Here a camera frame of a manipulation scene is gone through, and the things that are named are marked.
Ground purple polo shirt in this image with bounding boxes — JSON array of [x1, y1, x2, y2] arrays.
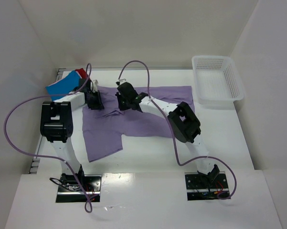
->
[[81, 85, 197, 163]]

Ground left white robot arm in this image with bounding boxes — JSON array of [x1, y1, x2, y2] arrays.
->
[[40, 79, 104, 191]]

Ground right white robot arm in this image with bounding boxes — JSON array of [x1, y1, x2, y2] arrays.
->
[[116, 80, 220, 187]]

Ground red folded shirt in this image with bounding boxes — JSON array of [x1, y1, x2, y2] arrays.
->
[[75, 68, 88, 79]]

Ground blue folded shirt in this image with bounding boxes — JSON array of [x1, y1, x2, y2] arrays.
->
[[46, 70, 81, 101]]

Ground white plastic basket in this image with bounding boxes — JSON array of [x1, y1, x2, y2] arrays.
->
[[191, 55, 244, 104]]

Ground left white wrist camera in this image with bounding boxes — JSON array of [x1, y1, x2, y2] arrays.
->
[[90, 80, 98, 93]]

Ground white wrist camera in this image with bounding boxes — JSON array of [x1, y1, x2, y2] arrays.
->
[[116, 79, 127, 86], [90, 80, 98, 93]]

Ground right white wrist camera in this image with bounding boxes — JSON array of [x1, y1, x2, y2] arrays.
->
[[116, 79, 127, 86]]

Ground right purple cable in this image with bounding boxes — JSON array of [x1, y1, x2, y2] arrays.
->
[[118, 60, 238, 200]]

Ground purple cable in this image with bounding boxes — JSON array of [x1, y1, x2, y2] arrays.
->
[[2, 63, 97, 214], [118, 60, 238, 200]]

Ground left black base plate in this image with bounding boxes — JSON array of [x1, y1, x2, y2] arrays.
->
[[50, 175, 102, 203]]

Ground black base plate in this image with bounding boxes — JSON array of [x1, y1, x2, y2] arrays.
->
[[184, 172, 230, 201], [50, 175, 102, 203]]

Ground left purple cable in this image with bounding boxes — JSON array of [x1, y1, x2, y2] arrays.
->
[[2, 63, 97, 214]]

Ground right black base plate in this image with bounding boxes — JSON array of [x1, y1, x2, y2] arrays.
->
[[184, 172, 230, 201]]

